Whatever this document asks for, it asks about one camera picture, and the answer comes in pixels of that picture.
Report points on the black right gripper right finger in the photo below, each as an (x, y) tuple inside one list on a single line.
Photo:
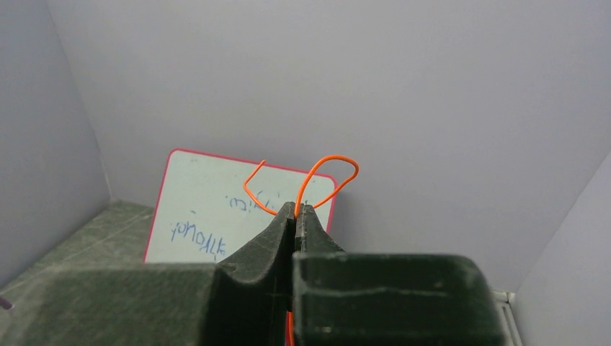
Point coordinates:
[(347, 298)]

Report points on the pink framed whiteboard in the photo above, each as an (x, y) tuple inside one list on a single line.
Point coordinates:
[(209, 206)]

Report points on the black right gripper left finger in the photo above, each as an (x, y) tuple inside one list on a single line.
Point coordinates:
[(94, 290)]

